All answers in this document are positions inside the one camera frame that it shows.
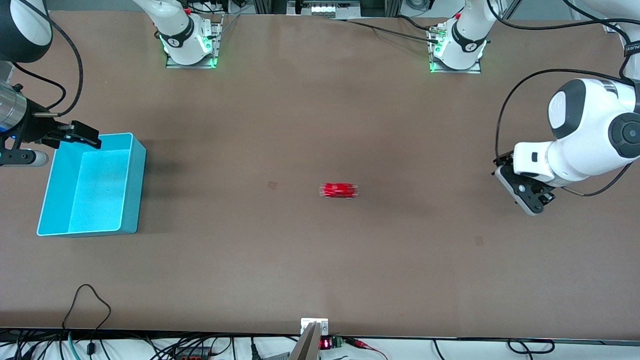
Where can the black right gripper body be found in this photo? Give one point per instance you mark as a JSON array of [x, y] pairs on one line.
[[36, 129]]

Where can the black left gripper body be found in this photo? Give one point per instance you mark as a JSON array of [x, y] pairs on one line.
[[543, 191]]

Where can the red beetle toy car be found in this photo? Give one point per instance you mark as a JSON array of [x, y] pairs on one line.
[[339, 190]]

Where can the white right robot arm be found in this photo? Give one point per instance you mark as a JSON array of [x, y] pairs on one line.
[[180, 35]]

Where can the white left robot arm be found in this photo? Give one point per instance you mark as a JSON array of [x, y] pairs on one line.
[[590, 140]]

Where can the blue plastic box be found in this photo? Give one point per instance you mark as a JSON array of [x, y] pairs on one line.
[[100, 190]]

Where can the orange black connector block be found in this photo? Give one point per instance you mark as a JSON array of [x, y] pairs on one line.
[[192, 354]]

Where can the red digit display module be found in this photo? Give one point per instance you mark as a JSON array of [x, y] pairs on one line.
[[326, 343]]

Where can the lit background equipment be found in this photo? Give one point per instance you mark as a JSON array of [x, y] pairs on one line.
[[330, 7]]

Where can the grey aluminium bar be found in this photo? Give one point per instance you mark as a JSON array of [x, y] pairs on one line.
[[307, 347]]

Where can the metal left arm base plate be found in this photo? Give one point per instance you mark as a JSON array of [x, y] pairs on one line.
[[475, 69]]

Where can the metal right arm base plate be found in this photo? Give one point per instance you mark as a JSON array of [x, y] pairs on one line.
[[217, 45]]

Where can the aluminium frame profile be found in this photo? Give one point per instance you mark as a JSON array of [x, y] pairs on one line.
[[607, 26]]

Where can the white mounting bracket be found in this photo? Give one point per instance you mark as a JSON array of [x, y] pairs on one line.
[[314, 321]]

